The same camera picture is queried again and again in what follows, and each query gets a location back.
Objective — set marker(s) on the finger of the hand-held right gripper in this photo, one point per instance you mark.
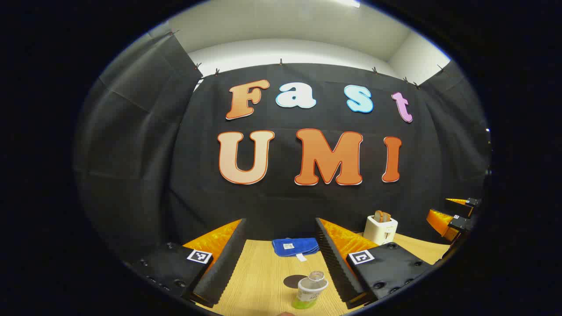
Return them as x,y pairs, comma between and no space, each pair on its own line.
443,221
470,202

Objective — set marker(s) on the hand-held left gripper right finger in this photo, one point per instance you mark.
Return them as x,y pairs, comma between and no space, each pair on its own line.
336,263

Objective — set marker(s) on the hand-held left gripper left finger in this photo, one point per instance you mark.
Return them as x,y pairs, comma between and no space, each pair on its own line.
221,263

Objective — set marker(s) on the white green water bottle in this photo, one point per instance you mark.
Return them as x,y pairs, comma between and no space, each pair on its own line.
309,289

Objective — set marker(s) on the dark round coaster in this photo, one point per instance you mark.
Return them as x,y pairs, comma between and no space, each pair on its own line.
290,281

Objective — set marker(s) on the blue folded towel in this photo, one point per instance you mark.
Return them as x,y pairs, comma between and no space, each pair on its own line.
294,245

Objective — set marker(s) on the cream toaster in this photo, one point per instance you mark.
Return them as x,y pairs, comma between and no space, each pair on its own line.
380,231

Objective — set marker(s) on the brown toast slice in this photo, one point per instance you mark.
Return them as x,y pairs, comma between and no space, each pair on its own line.
386,217
378,216

